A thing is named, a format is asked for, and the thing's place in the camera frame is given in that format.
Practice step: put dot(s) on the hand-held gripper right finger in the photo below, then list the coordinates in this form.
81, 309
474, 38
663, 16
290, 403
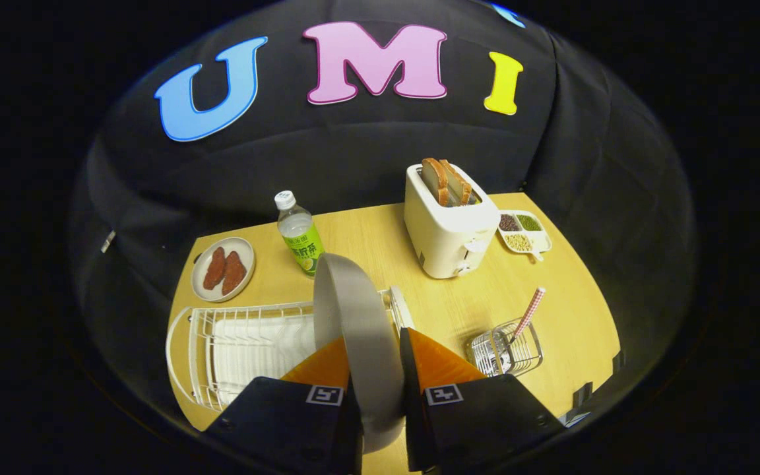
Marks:
410, 396

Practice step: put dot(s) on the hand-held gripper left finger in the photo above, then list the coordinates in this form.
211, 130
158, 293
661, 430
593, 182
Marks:
274, 422

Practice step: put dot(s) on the grey round plate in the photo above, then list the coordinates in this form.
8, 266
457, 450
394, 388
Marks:
360, 330

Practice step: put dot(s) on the small beige plate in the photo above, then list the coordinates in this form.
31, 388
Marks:
245, 254

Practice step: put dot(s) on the white divided dish with beans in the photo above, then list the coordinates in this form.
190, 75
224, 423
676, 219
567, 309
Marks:
520, 241

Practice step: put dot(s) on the red meat piece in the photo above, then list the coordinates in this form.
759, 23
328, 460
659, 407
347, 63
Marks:
214, 269
233, 274

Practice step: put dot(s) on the white toaster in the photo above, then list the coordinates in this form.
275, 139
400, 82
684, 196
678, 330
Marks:
446, 237

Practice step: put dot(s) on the green label drink bottle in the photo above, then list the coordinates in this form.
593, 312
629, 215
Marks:
301, 237

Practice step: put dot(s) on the black backdrop cloth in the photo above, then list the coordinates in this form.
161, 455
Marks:
353, 145

